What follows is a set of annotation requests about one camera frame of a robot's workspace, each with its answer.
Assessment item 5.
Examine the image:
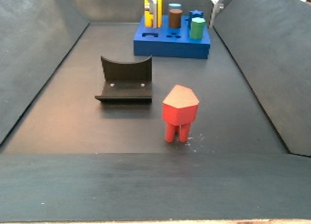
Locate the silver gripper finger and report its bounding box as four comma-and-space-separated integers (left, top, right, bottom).
144, 0, 157, 28
209, 0, 223, 27

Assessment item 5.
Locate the red three prong block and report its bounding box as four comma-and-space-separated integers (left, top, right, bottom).
163, 85, 199, 142

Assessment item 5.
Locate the blue peg board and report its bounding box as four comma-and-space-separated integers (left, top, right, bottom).
133, 15, 209, 59

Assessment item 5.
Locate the blue star peg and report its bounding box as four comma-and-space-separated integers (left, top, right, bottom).
188, 10, 205, 25

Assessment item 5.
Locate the green hexagonal peg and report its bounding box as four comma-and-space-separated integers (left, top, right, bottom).
189, 17, 205, 39

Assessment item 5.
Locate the light blue cylinder peg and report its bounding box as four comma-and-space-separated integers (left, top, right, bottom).
169, 3, 181, 10

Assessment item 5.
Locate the yellow rectangular block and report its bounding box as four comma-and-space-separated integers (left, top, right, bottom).
143, 0, 163, 28

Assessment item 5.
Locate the brown cylinder peg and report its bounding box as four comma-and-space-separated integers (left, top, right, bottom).
169, 9, 183, 29

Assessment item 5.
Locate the black curved stand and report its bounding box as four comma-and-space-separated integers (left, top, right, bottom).
95, 57, 153, 103

